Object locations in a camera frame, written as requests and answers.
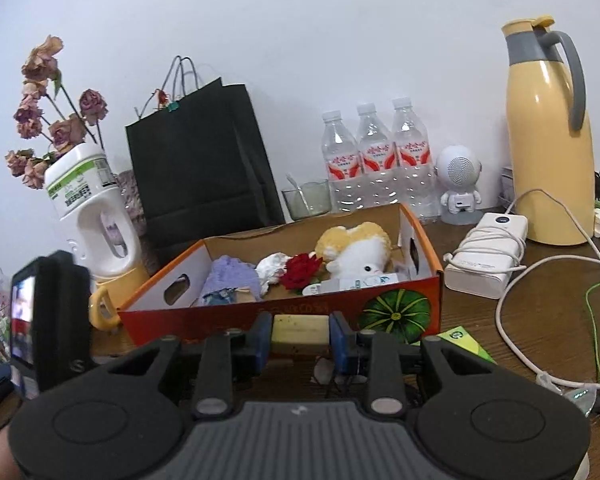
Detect white power bank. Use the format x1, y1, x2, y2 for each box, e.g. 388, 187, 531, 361
443, 212, 528, 300

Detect clear plastic wrapper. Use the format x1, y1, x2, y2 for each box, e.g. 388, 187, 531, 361
535, 372, 597, 417

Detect right water bottle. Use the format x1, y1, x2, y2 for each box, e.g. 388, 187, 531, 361
392, 98, 438, 223

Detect yellow thermos jug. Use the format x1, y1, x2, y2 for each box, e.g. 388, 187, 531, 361
502, 15, 595, 247

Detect yellow rectangular block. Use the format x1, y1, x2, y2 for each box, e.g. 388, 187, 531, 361
271, 314, 329, 356

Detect dried pink flowers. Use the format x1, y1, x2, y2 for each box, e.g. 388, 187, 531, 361
5, 35, 108, 190

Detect white robot speaker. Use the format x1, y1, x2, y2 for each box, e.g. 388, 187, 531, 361
434, 144, 482, 226

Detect left water bottle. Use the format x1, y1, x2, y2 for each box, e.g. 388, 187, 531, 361
320, 109, 366, 214

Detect white charging cable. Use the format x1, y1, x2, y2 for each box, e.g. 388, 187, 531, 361
444, 187, 600, 391

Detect yellow white plush toy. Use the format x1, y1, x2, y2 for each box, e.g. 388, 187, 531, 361
314, 222, 392, 280

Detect red fabric rose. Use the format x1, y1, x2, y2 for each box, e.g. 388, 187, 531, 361
279, 252, 323, 290

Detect black paper bag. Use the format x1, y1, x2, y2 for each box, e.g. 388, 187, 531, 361
125, 79, 285, 264

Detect white detergent jug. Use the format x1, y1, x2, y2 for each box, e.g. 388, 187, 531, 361
44, 143, 142, 280

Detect water bottle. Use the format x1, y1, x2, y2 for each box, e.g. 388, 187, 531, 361
392, 98, 438, 223
355, 102, 399, 208
320, 109, 366, 214

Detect blue yellow patterned pouch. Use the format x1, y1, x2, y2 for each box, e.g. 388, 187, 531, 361
202, 287, 257, 307

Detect middle water bottle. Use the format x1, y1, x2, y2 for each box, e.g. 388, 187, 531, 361
355, 102, 399, 208

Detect red cardboard box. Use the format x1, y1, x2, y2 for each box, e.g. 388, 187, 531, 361
120, 204, 443, 346

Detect glass cup with spoon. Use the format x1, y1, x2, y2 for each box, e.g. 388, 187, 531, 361
282, 174, 332, 221

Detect purple knitted cloth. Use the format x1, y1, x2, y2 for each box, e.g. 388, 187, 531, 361
197, 255, 261, 307

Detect yellow ceramic mug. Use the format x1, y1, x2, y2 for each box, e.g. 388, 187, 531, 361
88, 264, 149, 330

